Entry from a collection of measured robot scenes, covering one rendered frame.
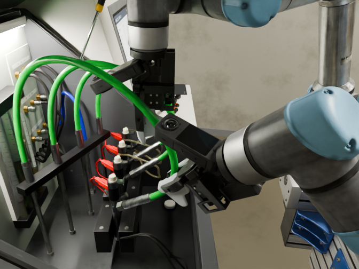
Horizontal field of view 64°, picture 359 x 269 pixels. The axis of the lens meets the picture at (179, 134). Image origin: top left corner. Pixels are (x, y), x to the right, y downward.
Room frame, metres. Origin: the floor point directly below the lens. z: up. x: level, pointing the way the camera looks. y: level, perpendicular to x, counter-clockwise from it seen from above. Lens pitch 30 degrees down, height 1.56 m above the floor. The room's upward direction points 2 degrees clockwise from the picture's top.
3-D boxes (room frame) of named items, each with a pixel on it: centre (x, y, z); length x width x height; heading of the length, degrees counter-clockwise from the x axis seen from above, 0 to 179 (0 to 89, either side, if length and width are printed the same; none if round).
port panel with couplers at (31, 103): (0.79, 0.43, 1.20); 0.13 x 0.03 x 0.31; 3
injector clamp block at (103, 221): (0.68, 0.17, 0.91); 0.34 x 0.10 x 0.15; 3
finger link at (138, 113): (0.54, 0.08, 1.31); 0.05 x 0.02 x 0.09; 3
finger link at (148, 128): (0.54, 0.06, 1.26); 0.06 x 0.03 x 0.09; 93
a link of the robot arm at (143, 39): (0.56, 0.07, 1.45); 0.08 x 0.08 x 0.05
